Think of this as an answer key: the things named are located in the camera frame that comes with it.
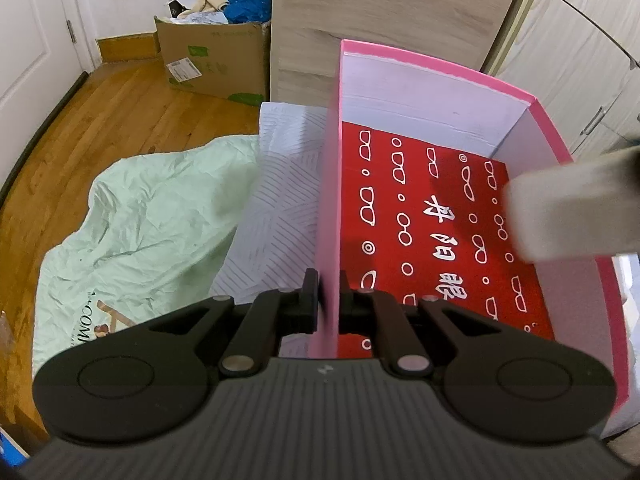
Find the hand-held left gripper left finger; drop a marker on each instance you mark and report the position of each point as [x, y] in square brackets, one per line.
[311, 305]

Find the wooden baseboard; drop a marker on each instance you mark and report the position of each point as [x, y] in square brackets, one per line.
[125, 47]

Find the white door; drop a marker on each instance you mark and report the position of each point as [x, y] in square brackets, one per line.
[30, 35]

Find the blue carton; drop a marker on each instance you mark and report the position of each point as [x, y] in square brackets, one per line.
[12, 447]

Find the black floor strip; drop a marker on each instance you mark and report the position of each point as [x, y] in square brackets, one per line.
[45, 120]

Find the beige cloth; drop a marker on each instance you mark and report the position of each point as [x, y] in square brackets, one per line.
[207, 1]

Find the light wooden cabinet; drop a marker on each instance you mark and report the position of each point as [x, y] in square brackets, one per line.
[375, 0]

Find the pale grey blurred object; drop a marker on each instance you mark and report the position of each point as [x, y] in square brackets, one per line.
[565, 205]

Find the metal door hinge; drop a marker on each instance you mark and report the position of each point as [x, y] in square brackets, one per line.
[71, 31]

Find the brown cardboard box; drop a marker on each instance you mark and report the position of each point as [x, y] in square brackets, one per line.
[215, 60]

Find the light green blanket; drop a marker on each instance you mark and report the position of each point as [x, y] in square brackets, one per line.
[150, 210]

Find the light wooden wardrobe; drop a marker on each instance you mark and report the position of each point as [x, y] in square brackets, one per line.
[575, 80]

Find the pink cardboard box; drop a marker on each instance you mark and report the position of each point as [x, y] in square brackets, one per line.
[330, 210]

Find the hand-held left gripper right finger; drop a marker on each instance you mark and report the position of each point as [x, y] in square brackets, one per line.
[344, 305]

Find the blue plastic bag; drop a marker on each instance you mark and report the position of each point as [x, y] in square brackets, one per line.
[250, 2]

